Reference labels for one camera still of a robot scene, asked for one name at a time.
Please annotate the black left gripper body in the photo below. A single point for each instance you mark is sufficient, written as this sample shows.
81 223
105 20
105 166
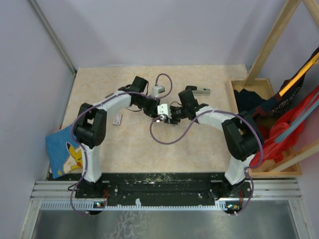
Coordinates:
148 104

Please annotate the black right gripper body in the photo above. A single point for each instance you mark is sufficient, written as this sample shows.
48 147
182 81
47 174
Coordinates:
179 112

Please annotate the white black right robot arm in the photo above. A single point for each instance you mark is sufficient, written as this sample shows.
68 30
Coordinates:
243 139

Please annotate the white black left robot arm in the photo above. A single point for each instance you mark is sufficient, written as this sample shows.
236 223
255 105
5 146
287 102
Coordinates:
90 126

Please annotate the black grey large stapler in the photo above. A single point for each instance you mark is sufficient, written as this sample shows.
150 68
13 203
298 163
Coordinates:
198 91

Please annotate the red white staple box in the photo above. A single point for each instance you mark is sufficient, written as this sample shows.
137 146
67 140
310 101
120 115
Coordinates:
117 119

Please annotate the dark patterned cloth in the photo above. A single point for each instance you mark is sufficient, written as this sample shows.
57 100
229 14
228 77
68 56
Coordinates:
277 104

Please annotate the wooden tray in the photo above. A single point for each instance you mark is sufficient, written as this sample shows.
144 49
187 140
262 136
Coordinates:
264 89

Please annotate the blue yellow cartoon cloth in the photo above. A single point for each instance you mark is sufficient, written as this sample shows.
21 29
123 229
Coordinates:
64 153

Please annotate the red cloth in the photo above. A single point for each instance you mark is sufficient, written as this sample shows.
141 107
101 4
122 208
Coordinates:
285 132

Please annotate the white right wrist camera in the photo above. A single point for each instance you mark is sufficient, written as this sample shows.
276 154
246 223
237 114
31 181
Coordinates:
164 112

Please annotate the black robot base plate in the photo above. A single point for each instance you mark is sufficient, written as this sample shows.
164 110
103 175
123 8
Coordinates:
163 189

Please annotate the aluminium rail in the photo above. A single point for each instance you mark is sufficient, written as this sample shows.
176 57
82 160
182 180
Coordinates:
57 195

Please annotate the wooden frame beam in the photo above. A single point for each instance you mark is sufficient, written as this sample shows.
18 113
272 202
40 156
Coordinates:
280 24

